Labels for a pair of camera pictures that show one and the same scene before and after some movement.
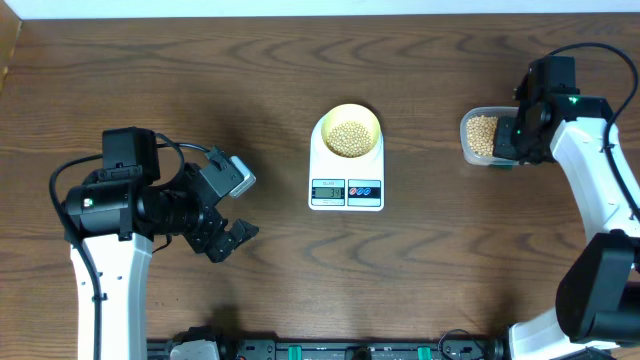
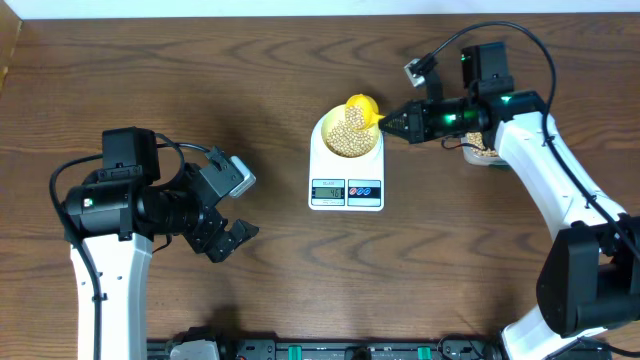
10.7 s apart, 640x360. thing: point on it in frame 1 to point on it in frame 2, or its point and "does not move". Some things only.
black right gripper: [502, 147] to [417, 122]
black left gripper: [205, 234] does not move
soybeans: [480, 132] does not move
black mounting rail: [244, 349] does not move
